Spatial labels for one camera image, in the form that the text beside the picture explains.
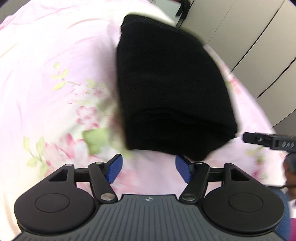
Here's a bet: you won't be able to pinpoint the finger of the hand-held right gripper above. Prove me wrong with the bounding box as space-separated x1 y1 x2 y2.
242 132 274 149

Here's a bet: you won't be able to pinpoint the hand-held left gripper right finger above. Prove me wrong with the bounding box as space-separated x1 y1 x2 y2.
175 155 251 202

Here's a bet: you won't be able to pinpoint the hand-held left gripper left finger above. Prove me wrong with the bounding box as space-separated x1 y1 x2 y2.
48 153 123 202

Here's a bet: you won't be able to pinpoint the black pants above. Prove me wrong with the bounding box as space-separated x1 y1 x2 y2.
115 14 238 161

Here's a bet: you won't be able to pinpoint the person's blue clothing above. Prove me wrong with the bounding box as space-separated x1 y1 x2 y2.
275 185 296 232

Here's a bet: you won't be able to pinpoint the white wardrobe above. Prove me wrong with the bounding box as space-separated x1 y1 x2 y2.
148 0 296 135

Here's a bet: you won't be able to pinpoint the pink floral bedsheet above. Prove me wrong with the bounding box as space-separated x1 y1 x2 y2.
0 0 289 232

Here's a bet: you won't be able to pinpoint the black hanging strap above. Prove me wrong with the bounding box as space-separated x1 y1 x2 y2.
176 0 191 17

